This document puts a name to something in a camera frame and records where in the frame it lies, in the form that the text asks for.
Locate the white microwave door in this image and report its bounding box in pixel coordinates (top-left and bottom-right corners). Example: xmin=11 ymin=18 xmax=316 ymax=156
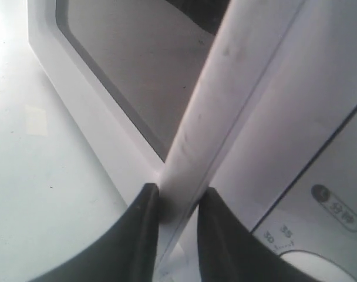
xmin=27 ymin=1 xmax=304 ymax=229

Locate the white lower timer knob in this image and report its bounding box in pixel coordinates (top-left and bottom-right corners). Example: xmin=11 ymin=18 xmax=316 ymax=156
xmin=280 ymin=251 xmax=356 ymax=282

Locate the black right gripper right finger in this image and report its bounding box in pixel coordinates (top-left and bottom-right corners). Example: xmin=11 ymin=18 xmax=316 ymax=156
xmin=196 ymin=187 xmax=302 ymax=282

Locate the white microwave oven body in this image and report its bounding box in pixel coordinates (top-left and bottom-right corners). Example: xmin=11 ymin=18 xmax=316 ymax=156
xmin=156 ymin=1 xmax=357 ymax=281

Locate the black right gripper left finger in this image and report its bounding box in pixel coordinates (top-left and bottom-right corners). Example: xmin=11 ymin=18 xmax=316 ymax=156
xmin=35 ymin=183 xmax=159 ymax=281

